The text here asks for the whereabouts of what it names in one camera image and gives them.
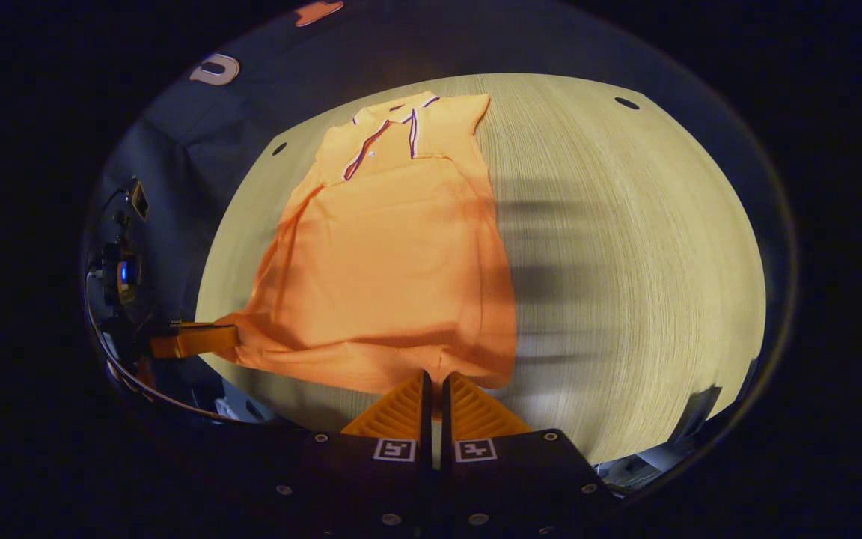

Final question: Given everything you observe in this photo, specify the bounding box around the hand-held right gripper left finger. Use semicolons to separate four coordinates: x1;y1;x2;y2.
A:
263;369;434;538

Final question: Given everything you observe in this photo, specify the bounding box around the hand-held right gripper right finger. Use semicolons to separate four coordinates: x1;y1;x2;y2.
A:
441;371;619;537

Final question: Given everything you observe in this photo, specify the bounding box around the orange T-shirt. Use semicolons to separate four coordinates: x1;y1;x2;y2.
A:
214;91;519;398

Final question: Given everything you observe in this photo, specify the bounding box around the thin black cable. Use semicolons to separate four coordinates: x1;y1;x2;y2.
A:
85;273;256;425

